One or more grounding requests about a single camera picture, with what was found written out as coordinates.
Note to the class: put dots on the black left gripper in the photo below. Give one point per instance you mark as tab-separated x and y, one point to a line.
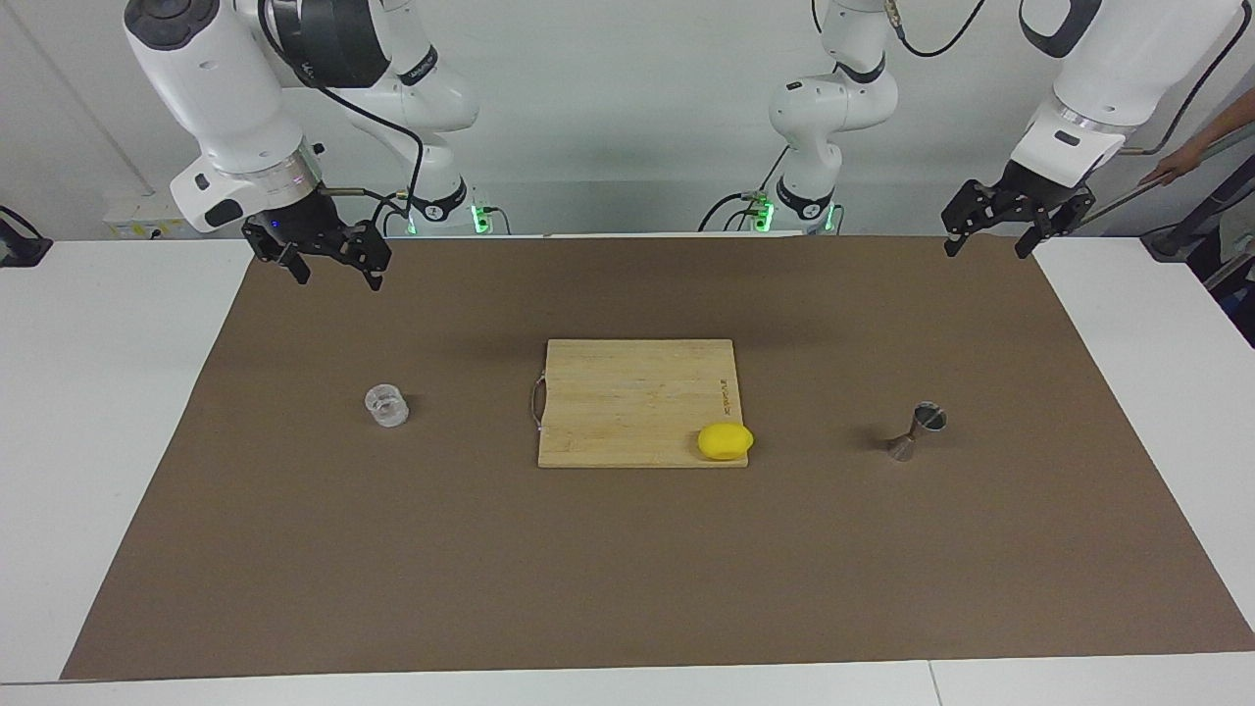
1034	188

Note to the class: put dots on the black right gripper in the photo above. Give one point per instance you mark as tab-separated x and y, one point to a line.
299	224

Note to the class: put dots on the small clear glass cup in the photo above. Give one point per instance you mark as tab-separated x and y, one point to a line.
386	405

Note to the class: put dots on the steel double jigger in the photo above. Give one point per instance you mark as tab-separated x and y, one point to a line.
926	420

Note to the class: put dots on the bystander forearm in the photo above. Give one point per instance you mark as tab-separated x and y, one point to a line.
1221	132

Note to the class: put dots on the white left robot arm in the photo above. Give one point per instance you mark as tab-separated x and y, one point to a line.
833	98

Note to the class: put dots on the bystander hand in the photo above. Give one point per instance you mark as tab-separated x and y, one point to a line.
1169	174

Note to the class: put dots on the thin grey rod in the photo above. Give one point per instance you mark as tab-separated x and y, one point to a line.
1118	204

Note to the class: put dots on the black stand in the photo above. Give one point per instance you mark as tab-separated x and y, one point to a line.
1172	240

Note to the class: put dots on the black table clamp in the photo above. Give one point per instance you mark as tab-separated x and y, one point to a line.
20	250

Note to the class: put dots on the bamboo cutting board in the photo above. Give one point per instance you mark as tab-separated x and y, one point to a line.
627	402

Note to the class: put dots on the yellow lemon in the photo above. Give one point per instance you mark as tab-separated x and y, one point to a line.
726	441

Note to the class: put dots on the brown table mat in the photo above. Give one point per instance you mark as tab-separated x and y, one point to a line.
637	569

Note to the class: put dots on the white wall socket box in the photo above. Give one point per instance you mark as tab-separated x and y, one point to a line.
147	221

